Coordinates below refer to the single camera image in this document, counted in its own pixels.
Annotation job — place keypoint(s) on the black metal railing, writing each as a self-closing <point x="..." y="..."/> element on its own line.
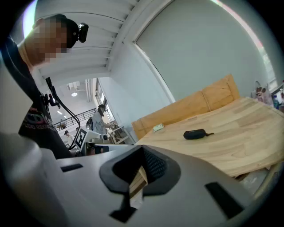
<point x="77" y="117"/>

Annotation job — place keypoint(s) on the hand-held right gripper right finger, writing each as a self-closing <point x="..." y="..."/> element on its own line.
<point x="190" y="199"/>

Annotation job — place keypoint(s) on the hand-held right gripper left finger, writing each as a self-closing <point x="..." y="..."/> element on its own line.
<point x="88" y="188"/>

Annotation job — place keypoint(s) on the person's black printed t-shirt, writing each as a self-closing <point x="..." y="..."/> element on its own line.
<point x="28" y="115"/>

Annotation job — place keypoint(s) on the white table with wooden legs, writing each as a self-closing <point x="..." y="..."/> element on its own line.
<point x="119" y="134"/>

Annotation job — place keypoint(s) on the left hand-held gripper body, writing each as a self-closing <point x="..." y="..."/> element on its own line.
<point x="81" y="138"/>

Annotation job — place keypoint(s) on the black head camera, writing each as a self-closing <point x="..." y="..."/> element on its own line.
<point x="83" y="32"/>

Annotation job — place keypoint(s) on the pale green wipes packet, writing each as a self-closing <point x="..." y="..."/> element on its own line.
<point x="158" y="127"/>

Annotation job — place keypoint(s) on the stack of wooden planks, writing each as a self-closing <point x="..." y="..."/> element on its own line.
<point x="137" y="184"/>

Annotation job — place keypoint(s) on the person's head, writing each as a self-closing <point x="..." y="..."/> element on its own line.
<point x="44" y="40"/>

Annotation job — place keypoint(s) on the blue label water bottle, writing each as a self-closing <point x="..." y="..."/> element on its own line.
<point x="276" y="103"/>

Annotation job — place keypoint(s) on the round ceiling lamp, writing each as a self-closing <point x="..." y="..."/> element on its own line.
<point x="74" y="94"/>

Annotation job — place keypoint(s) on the black glasses case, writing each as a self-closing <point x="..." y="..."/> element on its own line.
<point x="194" y="134"/>

